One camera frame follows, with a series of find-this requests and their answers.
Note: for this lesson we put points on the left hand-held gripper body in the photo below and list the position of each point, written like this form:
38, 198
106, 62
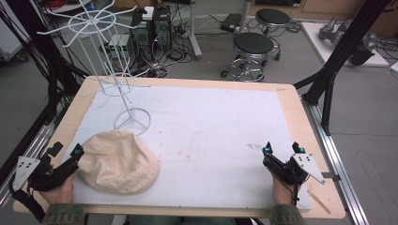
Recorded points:
34, 178

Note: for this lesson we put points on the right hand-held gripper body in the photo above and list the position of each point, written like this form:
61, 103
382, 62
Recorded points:
297, 170

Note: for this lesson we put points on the beige cloth hat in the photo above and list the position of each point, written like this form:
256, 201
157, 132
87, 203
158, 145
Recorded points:
117, 162

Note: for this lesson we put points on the person's right hand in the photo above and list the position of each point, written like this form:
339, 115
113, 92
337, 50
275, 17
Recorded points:
281, 192

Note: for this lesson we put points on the person's left hand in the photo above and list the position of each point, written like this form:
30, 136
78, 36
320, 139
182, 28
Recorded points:
61, 192

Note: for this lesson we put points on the thin wooden stick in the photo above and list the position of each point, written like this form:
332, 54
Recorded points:
319, 202

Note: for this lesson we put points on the white table mat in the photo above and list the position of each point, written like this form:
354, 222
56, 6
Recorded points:
203, 140

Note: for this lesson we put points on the white floor platform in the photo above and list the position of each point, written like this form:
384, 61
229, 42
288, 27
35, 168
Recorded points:
316, 40

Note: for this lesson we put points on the black round stool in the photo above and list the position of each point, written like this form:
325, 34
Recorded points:
252, 47
272, 17

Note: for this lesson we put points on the white electronics box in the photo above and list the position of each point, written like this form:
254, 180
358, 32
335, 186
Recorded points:
119, 45

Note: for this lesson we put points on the grey robot machine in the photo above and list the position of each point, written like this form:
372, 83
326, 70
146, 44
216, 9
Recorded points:
344, 37

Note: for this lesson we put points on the black computer tower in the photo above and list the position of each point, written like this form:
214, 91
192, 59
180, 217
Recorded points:
142, 34
162, 29

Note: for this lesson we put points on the black flat box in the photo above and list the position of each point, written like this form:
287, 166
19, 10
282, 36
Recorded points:
231, 22

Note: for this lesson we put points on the grey metal table leg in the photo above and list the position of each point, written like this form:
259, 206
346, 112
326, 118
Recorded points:
194, 31

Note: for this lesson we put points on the white power adapter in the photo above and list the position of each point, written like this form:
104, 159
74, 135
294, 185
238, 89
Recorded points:
148, 13

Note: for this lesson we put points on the aluminium rail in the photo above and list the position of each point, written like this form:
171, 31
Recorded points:
336, 162
28, 146

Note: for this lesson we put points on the black metal frame stand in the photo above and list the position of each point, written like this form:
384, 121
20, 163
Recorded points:
47, 53
341, 53

